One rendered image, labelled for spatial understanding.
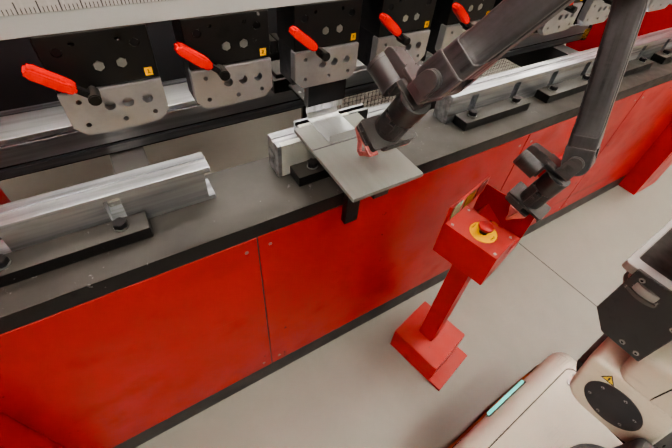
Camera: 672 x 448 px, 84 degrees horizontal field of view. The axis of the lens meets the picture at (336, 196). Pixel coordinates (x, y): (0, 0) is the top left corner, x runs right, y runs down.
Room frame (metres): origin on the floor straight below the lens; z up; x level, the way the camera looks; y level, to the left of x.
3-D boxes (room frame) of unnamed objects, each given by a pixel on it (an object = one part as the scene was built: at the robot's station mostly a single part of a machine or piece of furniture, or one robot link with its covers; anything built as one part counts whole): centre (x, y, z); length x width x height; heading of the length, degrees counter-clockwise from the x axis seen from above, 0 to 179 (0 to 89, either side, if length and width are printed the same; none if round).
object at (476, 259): (0.71, -0.42, 0.75); 0.20 x 0.16 x 0.18; 138
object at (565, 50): (1.88, -0.85, 0.81); 0.64 x 0.08 x 0.14; 35
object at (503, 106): (1.10, -0.48, 0.89); 0.30 x 0.05 x 0.03; 125
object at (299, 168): (0.78, -0.02, 0.89); 0.30 x 0.05 x 0.03; 125
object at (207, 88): (0.67, 0.23, 1.20); 0.15 x 0.09 x 0.17; 125
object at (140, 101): (0.56, 0.40, 1.20); 0.15 x 0.09 x 0.17; 125
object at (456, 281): (0.71, -0.42, 0.39); 0.06 x 0.06 x 0.54; 48
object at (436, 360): (0.69, -0.44, 0.06); 0.25 x 0.20 x 0.12; 48
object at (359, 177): (0.68, -0.03, 1.00); 0.26 x 0.18 x 0.01; 35
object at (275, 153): (0.83, 0.00, 0.92); 0.39 x 0.06 x 0.10; 125
